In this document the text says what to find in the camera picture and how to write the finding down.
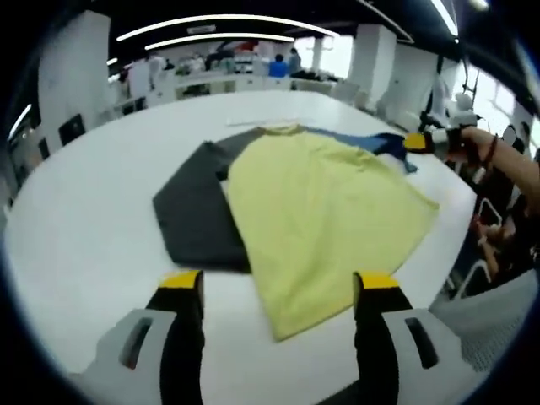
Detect grey mesh chair back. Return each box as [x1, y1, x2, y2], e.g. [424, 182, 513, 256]
[429, 267, 539, 375]

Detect yellow black blue garment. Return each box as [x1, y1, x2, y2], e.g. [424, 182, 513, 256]
[152, 122, 440, 343]

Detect long curved ceiling light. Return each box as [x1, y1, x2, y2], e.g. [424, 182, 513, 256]
[116, 14, 341, 42]

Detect white counter row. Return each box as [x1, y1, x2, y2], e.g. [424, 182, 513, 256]
[147, 69, 338, 106]

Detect person's dark clothed legs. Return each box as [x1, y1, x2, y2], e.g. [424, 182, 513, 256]
[463, 164, 540, 296]

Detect white template strip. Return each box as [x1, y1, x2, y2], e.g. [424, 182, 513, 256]
[225, 117, 300, 128]

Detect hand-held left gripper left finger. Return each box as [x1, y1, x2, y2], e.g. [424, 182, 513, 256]
[79, 269, 207, 405]

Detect person's right hand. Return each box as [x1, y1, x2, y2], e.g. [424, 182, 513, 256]
[462, 125, 491, 166]

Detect small ceiling light strip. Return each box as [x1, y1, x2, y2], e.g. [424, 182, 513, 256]
[8, 103, 34, 143]

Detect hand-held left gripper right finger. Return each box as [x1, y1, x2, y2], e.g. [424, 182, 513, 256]
[352, 269, 466, 405]

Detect black office chair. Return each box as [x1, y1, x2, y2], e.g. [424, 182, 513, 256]
[58, 113, 88, 147]

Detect straight ceiling light strip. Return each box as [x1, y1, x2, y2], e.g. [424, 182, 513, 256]
[429, 0, 461, 43]

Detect black equipment stand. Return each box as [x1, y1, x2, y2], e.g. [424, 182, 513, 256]
[419, 54, 482, 136]

